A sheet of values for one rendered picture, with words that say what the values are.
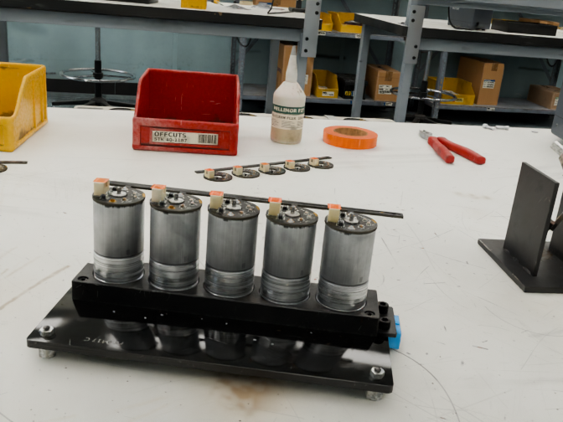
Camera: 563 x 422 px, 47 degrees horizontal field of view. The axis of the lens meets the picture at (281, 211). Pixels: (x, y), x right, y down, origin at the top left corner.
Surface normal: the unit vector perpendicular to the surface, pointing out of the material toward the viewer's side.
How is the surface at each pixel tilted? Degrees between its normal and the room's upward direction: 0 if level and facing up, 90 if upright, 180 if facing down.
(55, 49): 90
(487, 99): 90
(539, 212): 90
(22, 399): 0
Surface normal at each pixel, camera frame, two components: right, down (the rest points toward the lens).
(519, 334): 0.09, -0.93
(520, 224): -0.99, -0.04
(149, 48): 0.19, 0.36
